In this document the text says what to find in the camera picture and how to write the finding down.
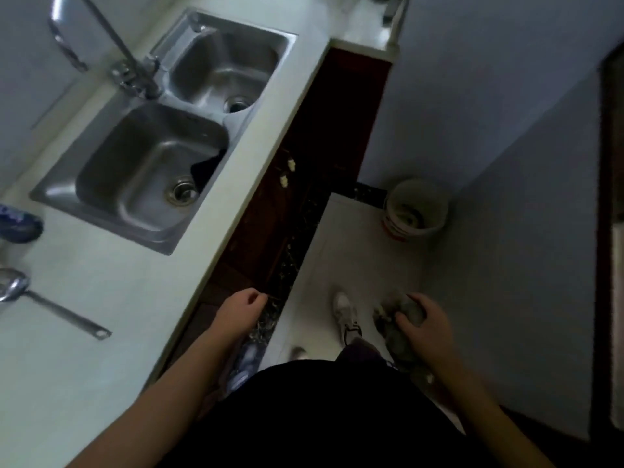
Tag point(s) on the person's black shirt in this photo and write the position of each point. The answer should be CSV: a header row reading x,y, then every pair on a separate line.
x,y
321,419

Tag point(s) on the stainless steel double sink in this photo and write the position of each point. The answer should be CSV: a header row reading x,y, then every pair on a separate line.
x,y
165,126

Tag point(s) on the person's purple trouser leg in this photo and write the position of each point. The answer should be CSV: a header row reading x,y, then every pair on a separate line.
x,y
358,349

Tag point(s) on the person's right fingers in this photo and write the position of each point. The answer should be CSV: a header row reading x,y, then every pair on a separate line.
x,y
412,309

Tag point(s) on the person's right hand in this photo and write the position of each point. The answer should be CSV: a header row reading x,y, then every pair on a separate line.
x,y
429,331

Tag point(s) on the grey cloth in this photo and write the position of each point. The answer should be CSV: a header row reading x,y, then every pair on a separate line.
x,y
397,326

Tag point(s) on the chrome kitchen faucet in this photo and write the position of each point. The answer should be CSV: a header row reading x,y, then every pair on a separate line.
x,y
112,48

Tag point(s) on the person's left forearm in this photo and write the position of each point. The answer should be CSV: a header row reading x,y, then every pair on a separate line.
x,y
156,409

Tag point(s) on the white countertop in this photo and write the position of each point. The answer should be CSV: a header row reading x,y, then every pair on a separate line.
x,y
122,336

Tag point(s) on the white plastic bucket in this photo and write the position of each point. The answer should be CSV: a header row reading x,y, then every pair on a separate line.
x,y
414,209

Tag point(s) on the person's white sneaker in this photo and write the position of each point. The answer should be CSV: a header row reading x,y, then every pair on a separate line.
x,y
347,314

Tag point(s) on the dark wooden base cabinet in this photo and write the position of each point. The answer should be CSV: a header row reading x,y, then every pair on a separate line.
x,y
302,175

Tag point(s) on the person's left fingers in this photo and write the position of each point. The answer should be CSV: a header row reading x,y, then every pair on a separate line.
x,y
254,298

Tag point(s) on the blue patterned bowl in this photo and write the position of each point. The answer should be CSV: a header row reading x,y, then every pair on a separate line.
x,y
17,224

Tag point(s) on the person's left hand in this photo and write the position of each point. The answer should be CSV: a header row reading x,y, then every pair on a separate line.
x,y
237,314

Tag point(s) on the person's right forearm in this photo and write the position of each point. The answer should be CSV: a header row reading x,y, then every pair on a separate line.
x,y
492,419

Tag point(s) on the metal ladle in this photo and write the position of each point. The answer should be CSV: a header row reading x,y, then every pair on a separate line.
x,y
46,302

